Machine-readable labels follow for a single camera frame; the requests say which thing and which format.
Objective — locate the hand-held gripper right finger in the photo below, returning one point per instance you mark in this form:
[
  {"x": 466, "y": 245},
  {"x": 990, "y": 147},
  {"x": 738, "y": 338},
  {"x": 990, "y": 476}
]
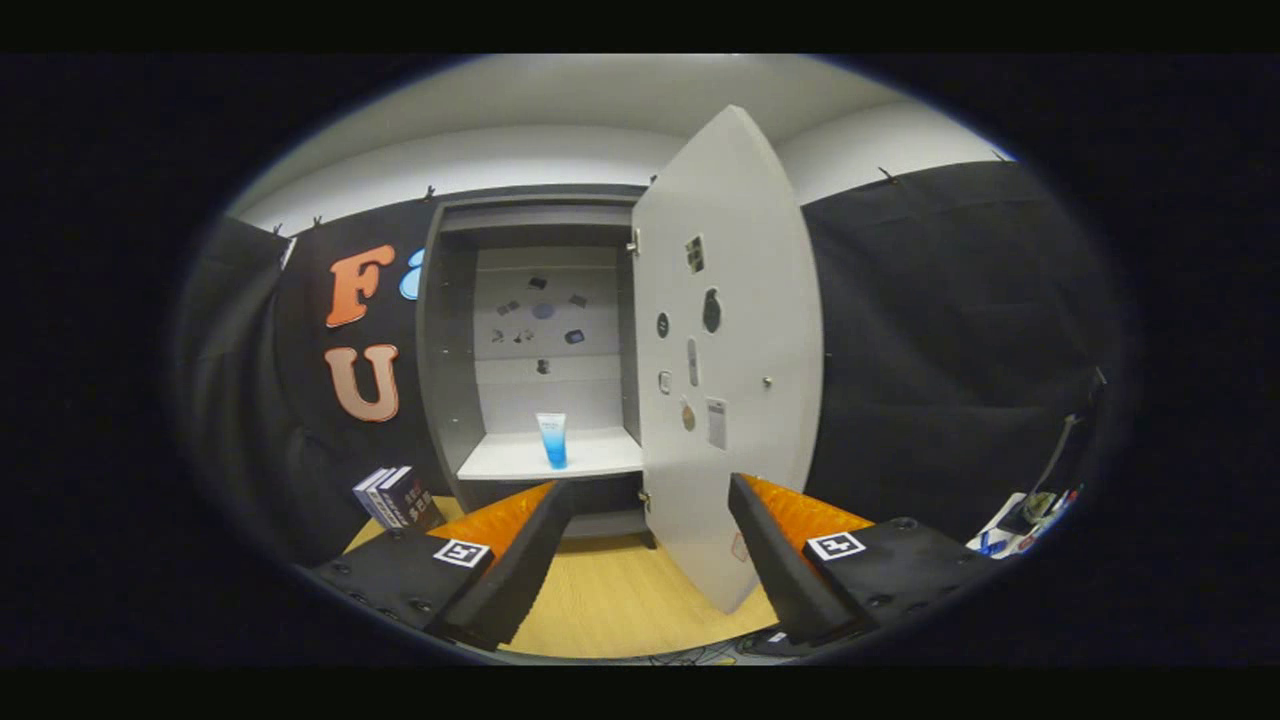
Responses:
[{"x": 775, "y": 570}]

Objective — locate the white spine book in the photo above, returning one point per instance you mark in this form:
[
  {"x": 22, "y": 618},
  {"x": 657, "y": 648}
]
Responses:
[{"x": 384, "y": 500}]

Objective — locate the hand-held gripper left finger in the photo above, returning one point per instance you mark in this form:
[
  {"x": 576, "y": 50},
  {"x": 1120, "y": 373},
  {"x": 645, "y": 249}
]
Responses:
[{"x": 515, "y": 570}]

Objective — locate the grey cabinet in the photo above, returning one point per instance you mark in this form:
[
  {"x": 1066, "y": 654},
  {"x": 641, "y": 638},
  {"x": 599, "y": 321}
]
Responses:
[{"x": 450, "y": 380}]

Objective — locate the small blue object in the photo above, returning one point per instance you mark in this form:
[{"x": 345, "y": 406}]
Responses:
[{"x": 992, "y": 546}]

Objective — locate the dark blue cover book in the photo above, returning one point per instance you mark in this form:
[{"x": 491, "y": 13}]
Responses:
[{"x": 415, "y": 498}]

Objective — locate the blue and white tube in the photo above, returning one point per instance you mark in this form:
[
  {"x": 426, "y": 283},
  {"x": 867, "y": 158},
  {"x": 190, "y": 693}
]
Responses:
[{"x": 552, "y": 445}]

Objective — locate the blue spine book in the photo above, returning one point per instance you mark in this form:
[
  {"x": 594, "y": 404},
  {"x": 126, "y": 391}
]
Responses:
[{"x": 368, "y": 500}]

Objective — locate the beige cabinet door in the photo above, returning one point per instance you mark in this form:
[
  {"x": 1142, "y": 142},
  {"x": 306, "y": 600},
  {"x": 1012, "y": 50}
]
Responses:
[{"x": 740, "y": 300}]

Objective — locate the black backdrop cloth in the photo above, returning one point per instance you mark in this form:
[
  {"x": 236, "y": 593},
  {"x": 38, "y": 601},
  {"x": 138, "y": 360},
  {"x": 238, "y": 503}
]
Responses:
[{"x": 950, "y": 350}]

